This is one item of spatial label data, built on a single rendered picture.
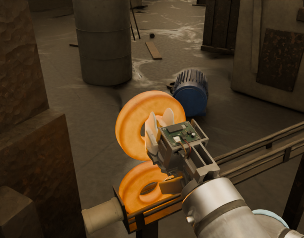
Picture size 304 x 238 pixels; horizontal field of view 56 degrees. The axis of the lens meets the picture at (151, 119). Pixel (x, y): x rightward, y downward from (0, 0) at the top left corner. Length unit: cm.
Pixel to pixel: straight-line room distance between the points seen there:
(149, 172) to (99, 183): 116
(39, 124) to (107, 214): 27
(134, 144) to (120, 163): 138
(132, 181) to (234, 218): 32
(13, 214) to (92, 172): 133
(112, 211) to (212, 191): 34
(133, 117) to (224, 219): 26
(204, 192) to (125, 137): 22
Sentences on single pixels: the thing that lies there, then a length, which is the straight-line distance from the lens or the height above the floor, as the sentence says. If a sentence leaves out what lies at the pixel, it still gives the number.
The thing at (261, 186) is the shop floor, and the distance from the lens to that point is 191.
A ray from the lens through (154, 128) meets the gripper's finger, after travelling 54.
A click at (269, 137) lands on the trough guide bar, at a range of 97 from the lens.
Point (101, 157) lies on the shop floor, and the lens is 204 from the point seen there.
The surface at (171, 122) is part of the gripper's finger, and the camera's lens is 55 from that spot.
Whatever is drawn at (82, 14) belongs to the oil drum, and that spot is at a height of 74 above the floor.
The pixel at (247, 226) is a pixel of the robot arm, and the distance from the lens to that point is 42.
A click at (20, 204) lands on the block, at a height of 80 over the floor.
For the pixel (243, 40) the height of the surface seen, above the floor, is 54.
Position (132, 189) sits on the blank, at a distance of 70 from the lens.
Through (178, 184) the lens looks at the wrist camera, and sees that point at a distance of 50.
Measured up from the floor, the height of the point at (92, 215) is 69.
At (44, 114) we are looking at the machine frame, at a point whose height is 87.
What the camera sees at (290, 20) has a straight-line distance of 268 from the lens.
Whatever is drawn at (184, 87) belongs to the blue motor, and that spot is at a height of 32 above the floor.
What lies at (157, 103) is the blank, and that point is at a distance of 57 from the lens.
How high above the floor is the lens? 122
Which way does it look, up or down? 30 degrees down
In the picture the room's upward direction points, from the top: straight up
